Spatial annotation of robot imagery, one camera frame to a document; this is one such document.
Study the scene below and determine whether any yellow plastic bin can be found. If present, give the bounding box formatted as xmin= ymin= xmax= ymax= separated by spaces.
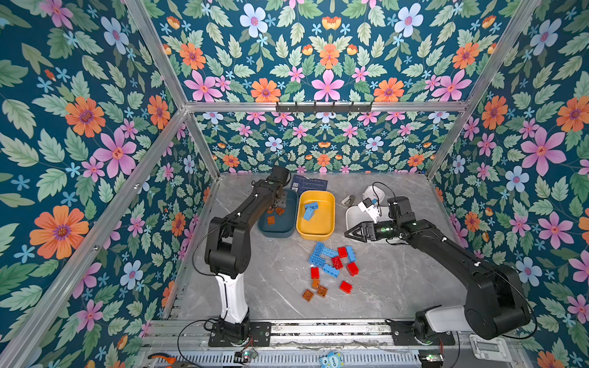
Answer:
xmin=296 ymin=190 xmax=336 ymax=242

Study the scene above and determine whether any teal plastic bin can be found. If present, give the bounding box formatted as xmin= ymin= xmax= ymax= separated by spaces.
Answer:
xmin=257 ymin=190 xmax=298 ymax=239

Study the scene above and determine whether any red lego upper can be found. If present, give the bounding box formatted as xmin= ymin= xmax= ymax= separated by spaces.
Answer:
xmin=337 ymin=247 xmax=348 ymax=259

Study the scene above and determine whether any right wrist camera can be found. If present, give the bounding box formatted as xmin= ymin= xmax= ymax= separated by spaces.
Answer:
xmin=357 ymin=198 xmax=380 ymax=223

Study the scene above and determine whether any blue lego right upright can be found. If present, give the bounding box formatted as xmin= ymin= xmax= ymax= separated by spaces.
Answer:
xmin=346 ymin=246 xmax=357 ymax=263

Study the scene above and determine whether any white plastic bin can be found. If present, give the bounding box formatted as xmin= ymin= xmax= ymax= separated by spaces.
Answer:
xmin=345 ymin=206 xmax=391 ymax=230

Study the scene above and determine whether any light blue square lego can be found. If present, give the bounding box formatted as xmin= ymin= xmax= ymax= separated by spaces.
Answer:
xmin=303 ymin=208 xmax=314 ymax=221

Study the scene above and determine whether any small grey clip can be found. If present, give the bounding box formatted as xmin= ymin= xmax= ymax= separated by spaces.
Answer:
xmin=341 ymin=195 xmax=355 ymax=208

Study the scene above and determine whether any light blue long lego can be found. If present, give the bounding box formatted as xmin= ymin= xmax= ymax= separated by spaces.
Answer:
xmin=305 ymin=202 xmax=318 ymax=213

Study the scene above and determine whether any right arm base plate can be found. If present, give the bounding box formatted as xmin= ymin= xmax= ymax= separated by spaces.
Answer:
xmin=385 ymin=319 xmax=456 ymax=346

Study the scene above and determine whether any light blue lego right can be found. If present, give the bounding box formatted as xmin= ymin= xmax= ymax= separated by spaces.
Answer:
xmin=321 ymin=247 xmax=339 ymax=259

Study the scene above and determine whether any metal hook rail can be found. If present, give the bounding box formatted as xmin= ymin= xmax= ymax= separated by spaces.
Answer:
xmin=275 ymin=101 xmax=373 ymax=114

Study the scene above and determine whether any red lego middle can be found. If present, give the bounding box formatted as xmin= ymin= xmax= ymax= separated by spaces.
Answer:
xmin=331 ymin=256 xmax=343 ymax=270

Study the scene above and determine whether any blue toy figure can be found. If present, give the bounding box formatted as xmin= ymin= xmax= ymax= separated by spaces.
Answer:
xmin=319 ymin=352 xmax=344 ymax=368

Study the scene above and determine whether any light blue lego lower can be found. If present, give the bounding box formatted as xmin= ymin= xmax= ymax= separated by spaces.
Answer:
xmin=322 ymin=264 xmax=340 ymax=278

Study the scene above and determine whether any white round device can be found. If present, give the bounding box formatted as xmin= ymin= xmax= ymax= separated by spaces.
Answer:
xmin=362 ymin=185 xmax=386 ymax=205

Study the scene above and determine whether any blue long lego upper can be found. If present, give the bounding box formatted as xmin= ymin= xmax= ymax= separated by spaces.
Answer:
xmin=312 ymin=242 xmax=325 ymax=258

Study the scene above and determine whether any red lego right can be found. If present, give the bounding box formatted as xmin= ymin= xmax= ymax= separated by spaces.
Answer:
xmin=346 ymin=262 xmax=359 ymax=277

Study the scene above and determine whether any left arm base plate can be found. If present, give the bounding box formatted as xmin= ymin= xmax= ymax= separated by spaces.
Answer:
xmin=208 ymin=321 xmax=272 ymax=347

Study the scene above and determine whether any dark blue card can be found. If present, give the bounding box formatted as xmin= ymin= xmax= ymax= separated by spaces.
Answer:
xmin=291 ymin=175 xmax=328 ymax=196

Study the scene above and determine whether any red lego bottom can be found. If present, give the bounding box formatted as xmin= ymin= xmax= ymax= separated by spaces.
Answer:
xmin=340 ymin=281 xmax=353 ymax=294

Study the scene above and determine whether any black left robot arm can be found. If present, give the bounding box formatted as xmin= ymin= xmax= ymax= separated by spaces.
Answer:
xmin=204 ymin=166 xmax=291 ymax=326

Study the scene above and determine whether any blue lego long lower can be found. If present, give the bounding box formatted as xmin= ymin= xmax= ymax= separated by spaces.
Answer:
xmin=308 ymin=255 xmax=325 ymax=268

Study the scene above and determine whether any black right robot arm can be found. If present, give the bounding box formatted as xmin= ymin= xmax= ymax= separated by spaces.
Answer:
xmin=345 ymin=219 xmax=532 ymax=342

